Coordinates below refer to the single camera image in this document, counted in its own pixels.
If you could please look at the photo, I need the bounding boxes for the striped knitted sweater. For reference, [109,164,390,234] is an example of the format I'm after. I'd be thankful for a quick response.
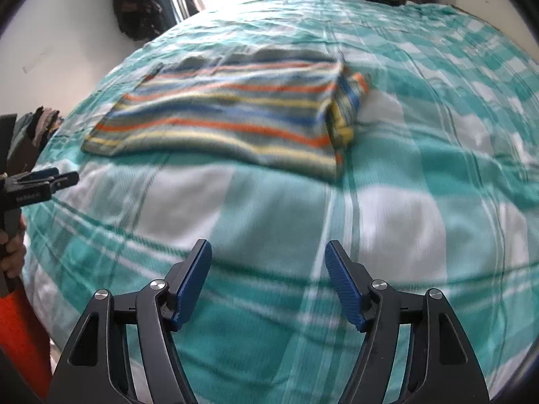
[82,48,371,182]

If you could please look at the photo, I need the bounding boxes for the clothes rack at left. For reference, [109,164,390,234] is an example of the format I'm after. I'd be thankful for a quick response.
[6,107,64,176]

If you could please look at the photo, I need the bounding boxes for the person left hand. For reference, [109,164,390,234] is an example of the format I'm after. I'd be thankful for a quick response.
[0,215,27,279]

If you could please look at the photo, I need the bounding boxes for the orange trousers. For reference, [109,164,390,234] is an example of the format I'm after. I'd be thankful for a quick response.
[1,279,52,399]

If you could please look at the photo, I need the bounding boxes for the teal white checked bedspread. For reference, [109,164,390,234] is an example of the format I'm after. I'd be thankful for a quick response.
[22,0,538,403]

